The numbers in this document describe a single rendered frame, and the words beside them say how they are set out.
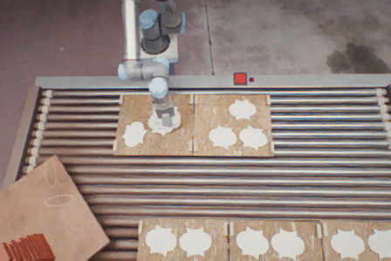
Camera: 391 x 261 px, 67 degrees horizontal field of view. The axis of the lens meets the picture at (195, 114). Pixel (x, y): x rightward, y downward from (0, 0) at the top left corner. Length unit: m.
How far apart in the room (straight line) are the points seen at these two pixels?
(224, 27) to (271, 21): 0.48
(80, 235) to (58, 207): 0.17
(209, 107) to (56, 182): 0.85
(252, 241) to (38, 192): 1.01
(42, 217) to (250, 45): 2.30
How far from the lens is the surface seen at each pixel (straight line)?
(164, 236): 1.49
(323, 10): 3.48
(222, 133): 1.57
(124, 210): 1.56
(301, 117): 1.70
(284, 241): 1.51
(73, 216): 1.51
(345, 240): 1.59
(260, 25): 3.21
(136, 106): 1.69
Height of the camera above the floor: 2.42
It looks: 66 degrees down
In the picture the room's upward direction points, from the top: 6 degrees counter-clockwise
